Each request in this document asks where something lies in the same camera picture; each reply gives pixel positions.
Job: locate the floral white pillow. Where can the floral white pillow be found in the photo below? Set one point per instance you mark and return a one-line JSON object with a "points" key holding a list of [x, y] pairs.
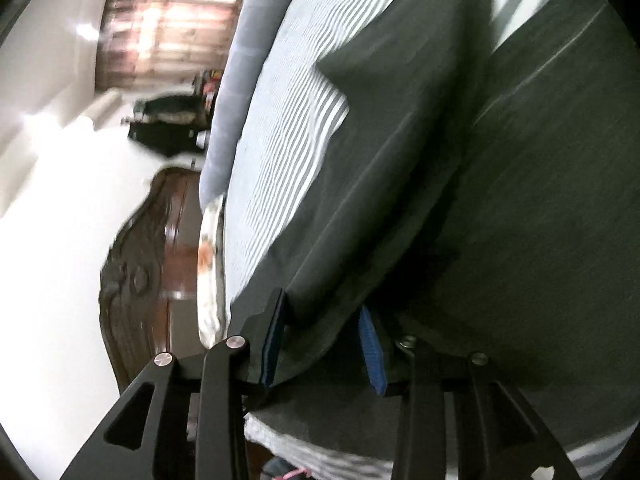
{"points": [[210, 260]]}

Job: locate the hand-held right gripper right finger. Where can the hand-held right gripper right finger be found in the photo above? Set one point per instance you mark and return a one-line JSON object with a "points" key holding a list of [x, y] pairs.
{"points": [[371, 355]]}

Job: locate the striped bed sheet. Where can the striped bed sheet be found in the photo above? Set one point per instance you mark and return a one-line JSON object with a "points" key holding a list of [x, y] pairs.
{"points": [[300, 85]]}

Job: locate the blue-grey rolled blanket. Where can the blue-grey rolled blanket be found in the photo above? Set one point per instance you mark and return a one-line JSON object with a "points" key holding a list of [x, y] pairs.
{"points": [[235, 85]]}

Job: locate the black hanging clothing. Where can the black hanging clothing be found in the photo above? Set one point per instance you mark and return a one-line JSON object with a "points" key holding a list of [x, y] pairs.
{"points": [[165, 130]]}

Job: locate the dark grey pants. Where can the dark grey pants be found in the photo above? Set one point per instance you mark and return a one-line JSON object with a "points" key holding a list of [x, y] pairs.
{"points": [[400, 160]]}

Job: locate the carved wooden headboard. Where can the carved wooden headboard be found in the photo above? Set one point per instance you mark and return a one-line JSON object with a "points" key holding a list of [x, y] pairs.
{"points": [[140, 260]]}

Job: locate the brown window curtain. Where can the brown window curtain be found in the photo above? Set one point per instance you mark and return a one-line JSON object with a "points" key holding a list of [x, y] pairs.
{"points": [[165, 25]]}

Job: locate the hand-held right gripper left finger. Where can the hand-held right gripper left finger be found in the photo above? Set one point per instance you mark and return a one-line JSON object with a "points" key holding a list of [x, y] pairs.
{"points": [[272, 345]]}

